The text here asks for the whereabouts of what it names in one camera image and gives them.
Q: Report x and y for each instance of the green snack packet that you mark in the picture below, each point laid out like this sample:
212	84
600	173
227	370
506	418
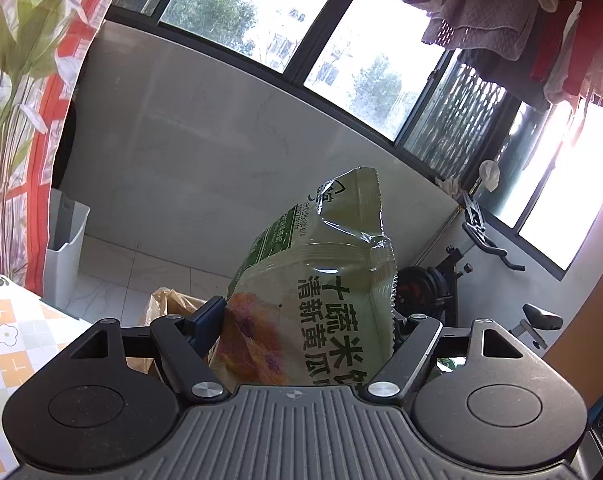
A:
321	285

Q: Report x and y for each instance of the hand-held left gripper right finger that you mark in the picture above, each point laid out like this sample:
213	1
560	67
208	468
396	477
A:
415	334

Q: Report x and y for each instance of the curved wooden panel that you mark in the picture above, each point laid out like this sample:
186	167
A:
591	340

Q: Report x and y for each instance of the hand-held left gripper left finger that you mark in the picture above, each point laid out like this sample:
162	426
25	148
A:
209	316

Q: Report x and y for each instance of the printed curtain with plant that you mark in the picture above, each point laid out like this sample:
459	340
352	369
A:
11	110

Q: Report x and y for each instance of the black framed window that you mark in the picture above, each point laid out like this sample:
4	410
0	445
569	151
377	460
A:
221	0

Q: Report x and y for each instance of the white plastic bin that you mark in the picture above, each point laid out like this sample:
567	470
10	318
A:
66	260

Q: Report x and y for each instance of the row of hanging laundry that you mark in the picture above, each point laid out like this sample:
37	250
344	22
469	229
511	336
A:
471	20

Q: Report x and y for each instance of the checked floral tablecloth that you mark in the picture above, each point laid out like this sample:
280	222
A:
11	340

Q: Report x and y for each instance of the white hanging cloth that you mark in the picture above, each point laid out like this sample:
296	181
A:
489	175

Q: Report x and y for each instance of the black exercise bike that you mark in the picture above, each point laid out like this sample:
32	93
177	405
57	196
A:
431	285

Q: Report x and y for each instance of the perforated window screen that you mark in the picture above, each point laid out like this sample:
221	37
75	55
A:
456	115

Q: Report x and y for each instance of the cardboard box with plastic liner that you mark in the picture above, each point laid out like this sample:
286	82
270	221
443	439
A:
164	305

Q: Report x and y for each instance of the beige rag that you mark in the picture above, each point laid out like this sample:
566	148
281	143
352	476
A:
449	186

